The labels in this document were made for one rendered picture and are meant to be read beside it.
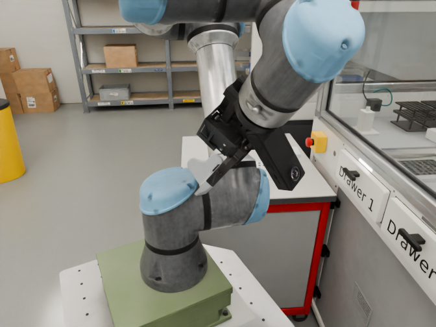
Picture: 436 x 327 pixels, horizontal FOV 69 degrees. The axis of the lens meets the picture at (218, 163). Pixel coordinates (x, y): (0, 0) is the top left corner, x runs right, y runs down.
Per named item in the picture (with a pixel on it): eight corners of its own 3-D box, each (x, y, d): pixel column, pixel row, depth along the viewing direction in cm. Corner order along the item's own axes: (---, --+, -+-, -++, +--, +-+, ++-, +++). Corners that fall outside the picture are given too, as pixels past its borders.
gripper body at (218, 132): (222, 111, 55) (250, 66, 44) (259, 145, 54) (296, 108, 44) (193, 137, 51) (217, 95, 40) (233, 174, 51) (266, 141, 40)
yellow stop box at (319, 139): (313, 153, 131) (315, 137, 128) (307, 146, 137) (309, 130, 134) (325, 153, 131) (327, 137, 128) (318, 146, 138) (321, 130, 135)
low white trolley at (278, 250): (188, 338, 148) (179, 202, 113) (188, 246, 203) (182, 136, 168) (309, 328, 152) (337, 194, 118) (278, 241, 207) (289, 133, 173)
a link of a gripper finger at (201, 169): (176, 175, 56) (208, 138, 52) (201, 198, 56) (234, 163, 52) (169, 181, 53) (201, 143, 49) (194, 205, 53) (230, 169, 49)
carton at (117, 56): (106, 69, 429) (102, 47, 416) (109, 64, 457) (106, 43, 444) (136, 67, 434) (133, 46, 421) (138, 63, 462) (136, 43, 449)
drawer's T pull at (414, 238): (416, 253, 71) (418, 248, 70) (396, 231, 78) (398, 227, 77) (431, 252, 71) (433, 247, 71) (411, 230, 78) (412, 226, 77)
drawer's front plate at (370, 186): (375, 223, 93) (384, 191, 88) (335, 175, 119) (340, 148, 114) (381, 223, 93) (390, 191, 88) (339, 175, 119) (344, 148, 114)
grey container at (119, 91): (100, 101, 448) (98, 89, 440) (104, 95, 474) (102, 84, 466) (129, 100, 452) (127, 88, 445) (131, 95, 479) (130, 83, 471)
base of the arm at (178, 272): (148, 302, 64) (144, 265, 59) (134, 254, 76) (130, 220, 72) (217, 279, 69) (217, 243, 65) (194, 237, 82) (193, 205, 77)
